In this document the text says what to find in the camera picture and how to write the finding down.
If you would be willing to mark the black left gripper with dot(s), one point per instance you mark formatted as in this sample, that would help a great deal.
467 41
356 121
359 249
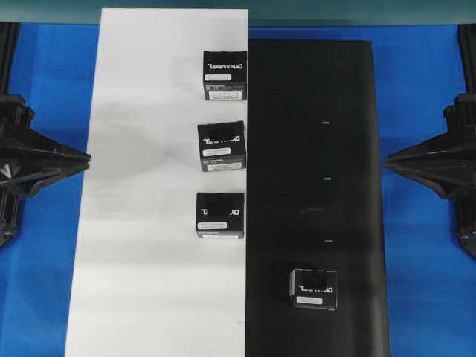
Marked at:
29 160

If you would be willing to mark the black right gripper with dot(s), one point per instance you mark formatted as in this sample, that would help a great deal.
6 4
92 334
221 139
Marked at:
446 162

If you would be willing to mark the black dynamixel box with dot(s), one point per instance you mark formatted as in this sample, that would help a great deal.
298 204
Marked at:
314 289
222 146
225 75
220 215

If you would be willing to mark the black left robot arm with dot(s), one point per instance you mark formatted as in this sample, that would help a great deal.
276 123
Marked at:
10 204

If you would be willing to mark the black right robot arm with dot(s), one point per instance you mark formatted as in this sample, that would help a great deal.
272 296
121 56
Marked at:
465 206

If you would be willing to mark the black base box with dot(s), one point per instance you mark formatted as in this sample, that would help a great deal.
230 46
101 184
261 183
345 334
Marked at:
314 198

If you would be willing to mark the white base box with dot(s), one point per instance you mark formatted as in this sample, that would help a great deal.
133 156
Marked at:
144 283

